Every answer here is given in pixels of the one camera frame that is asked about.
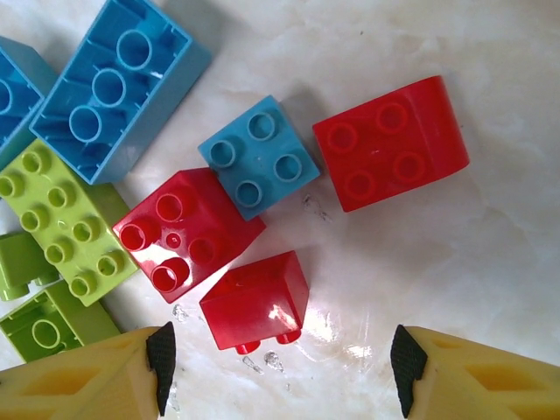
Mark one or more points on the red two-by-two toy brick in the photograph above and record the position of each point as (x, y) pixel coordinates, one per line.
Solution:
(184, 236)
(254, 306)

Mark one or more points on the blue two-by-four toy brick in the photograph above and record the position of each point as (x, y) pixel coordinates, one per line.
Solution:
(17, 100)
(109, 85)

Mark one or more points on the small lime toy brick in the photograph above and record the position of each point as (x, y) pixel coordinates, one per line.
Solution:
(17, 262)

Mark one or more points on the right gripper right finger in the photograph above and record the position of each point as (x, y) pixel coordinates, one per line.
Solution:
(481, 385)

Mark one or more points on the lime two-by-four toy brick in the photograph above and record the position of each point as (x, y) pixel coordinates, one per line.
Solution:
(44, 332)
(65, 219)

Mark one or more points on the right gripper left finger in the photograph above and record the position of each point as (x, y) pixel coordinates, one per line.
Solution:
(79, 385)

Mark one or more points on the blue two-by-two toy brick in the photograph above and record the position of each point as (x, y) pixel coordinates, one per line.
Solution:
(258, 157)

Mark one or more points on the red curved two-by-two brick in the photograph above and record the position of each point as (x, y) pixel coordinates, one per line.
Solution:
(385, 149)

